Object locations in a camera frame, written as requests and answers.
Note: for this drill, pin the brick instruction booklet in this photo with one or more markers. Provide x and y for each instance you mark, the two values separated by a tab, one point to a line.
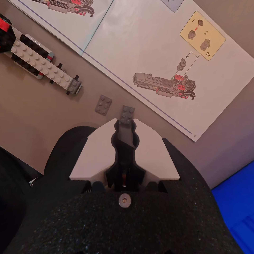
148	49

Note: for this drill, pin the dark grey brick plate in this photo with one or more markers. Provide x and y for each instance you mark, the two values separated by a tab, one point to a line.
127	115
103	105

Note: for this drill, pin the person's black pants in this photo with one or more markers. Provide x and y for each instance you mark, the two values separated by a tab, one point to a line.
11	168

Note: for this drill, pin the grey black toy brick model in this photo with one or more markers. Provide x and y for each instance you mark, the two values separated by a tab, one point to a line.
39	61

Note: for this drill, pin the black cushion pad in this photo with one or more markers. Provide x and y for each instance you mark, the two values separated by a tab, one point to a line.
65	142

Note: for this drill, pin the blue plastic storage bin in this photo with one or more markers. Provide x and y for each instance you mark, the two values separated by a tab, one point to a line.
238	198

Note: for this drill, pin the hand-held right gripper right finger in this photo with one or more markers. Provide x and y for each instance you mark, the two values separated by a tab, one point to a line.
156	156

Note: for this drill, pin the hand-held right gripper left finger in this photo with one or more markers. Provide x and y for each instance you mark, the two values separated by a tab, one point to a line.
95	156

